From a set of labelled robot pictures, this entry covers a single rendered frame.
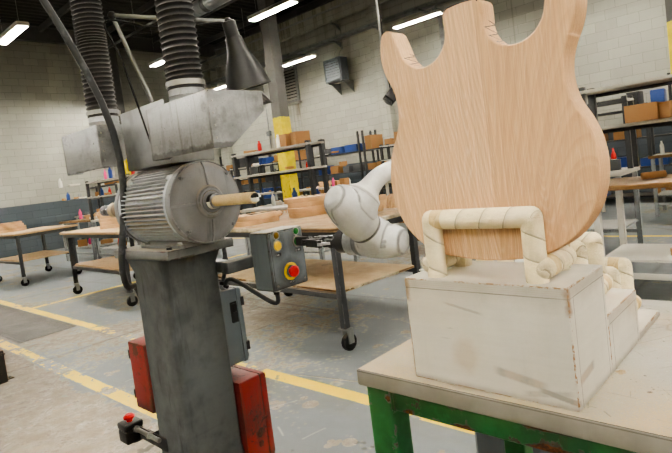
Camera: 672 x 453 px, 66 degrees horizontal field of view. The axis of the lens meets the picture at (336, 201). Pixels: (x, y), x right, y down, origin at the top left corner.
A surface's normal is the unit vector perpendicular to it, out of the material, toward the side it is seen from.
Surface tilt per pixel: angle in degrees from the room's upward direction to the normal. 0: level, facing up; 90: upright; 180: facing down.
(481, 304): 90
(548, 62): 90
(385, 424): 90
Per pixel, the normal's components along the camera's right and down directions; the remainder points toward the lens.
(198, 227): 0.69, 0.07
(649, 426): -0.13, -0.99
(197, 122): -0.67, 0.13
